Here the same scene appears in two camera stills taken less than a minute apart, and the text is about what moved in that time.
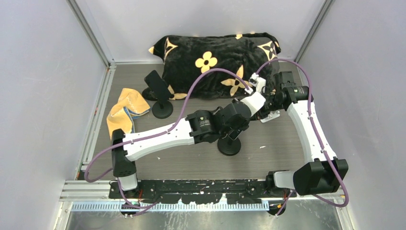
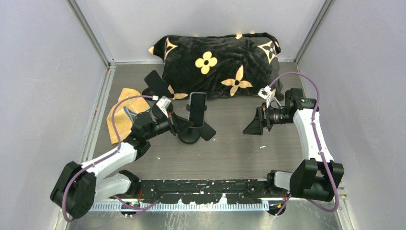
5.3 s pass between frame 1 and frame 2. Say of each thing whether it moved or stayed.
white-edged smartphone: moved
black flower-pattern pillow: stayed
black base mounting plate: stayed
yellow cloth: stayed
